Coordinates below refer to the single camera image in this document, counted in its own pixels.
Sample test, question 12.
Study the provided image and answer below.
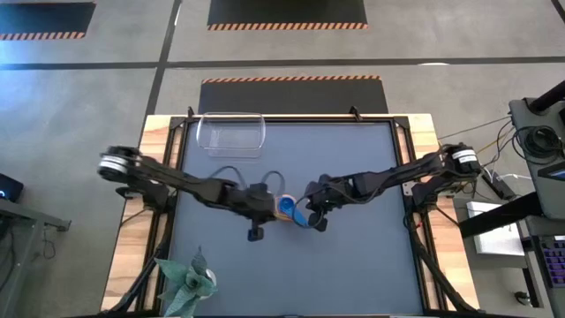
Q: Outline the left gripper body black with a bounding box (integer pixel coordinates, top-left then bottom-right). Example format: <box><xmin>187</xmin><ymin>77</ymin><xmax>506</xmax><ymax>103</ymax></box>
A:
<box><xmin>237</xmin><ymin>181</ymin><xmax>279</xmax><ymax>225</ymax></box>

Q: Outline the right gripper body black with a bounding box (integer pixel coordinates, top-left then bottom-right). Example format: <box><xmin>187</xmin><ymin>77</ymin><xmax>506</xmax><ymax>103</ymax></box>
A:
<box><xmin>304</xmin><ymin>175</ymin><xmax>357</xmax><ymax>216</ymax></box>

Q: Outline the blue measuring cup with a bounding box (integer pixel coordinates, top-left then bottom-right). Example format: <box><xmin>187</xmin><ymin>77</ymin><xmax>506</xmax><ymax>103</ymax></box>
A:
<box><xmin>279</xmin><ymin>196</ymin><xmax>310</xmax><ymax>229</ymax></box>

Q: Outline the clear plastic basket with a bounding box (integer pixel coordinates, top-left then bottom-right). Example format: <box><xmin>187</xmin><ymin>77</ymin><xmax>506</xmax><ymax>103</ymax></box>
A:
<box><xmin>195</xmin><ymin>111</ymin><xmax>267</xmax><ymax>159</ymax></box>

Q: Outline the black anti-fatigue floor mat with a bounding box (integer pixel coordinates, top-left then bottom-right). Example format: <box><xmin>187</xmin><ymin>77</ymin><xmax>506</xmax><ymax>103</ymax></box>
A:
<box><xmin>198</xmin><ymin>75</ymin><xmax>390</xmax><ymax>115</ymax></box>
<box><xmin>207</xmin><ymin>0</ymin><xmax>369</xmax><ymax>32</ymax></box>
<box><xmin>0</xmin><ymin>1</ymin><xmax>97</xmax><ymax>42</ymax></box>

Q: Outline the artificial green leafy plant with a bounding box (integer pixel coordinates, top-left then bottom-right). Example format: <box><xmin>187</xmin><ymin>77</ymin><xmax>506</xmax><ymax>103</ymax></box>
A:
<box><xmin>154</xmin><ymin>246</ymin><xmax>218</xmax><ymax>318</ymax></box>

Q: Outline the white box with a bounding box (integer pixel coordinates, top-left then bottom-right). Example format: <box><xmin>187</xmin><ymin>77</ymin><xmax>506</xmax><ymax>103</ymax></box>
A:
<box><xmin>466</xmin><ymin>201</ymin><xmax>527</xmax><ymax>257</ymax></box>

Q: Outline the grey equipment cart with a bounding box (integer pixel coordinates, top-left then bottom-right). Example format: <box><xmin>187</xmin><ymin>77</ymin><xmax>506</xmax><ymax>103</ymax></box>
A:
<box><xmin>507</xmin><ymin>96</ymin><xmax>565</xmax><ymax>318</ymax></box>

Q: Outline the backlit keyboard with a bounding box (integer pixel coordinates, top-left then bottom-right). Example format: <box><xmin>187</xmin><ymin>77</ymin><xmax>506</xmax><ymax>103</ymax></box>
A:
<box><xmin>537</xmin><ymin>235</ymin><xmax>565</xmax><ymax>289</ymax></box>

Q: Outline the grey side desk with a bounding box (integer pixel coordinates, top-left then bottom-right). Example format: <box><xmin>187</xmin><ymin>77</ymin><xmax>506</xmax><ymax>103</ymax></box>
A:
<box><xmin>0</xmin><ymin>197</ymin><xmax>72</xmax><ymax>307</ymax></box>

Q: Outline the black device with blue light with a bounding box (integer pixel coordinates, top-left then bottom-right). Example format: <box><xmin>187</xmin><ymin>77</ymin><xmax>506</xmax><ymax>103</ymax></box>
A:
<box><xmin>0</xmin><ymin>172</ymin><xmax>25</xmax><ymax>204</ymax></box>

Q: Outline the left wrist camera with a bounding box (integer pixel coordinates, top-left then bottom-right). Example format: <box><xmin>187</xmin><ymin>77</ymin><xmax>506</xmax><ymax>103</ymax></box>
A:
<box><xmin>246</xmin><ymin>224</ymin><xmax>267</xmax><ymax>243</ymax></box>

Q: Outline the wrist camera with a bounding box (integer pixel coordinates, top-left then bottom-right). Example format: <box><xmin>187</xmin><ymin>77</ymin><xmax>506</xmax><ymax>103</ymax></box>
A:
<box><xmin>308</xmin><ymin>211</ymin><xmax>330</xmax><ymax>234</ymax></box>
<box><xmin>246</xmin><ymin>224</ymin><xmax>267</xmax><ymax>243</ymax></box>

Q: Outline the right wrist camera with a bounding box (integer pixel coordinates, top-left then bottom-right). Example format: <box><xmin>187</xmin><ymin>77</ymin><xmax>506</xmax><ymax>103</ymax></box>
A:
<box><xmin>308</xmin><ymin>211</ymin><xmax>330</xmax><ymax>234</ymax></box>

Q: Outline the black table frame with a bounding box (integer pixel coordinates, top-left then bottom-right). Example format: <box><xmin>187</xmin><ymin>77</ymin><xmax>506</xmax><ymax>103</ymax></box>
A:
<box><xmin>103</xmin><ymin>105</ymin><xmax>482</xmax><ymax>318</ymax></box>

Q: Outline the coiled black cable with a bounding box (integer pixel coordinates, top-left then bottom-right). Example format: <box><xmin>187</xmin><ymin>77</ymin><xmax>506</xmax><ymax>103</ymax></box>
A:
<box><xmin>512</xmin><ymin>125</ymin><xmax>565</xmax><ymax>161</ymax></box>

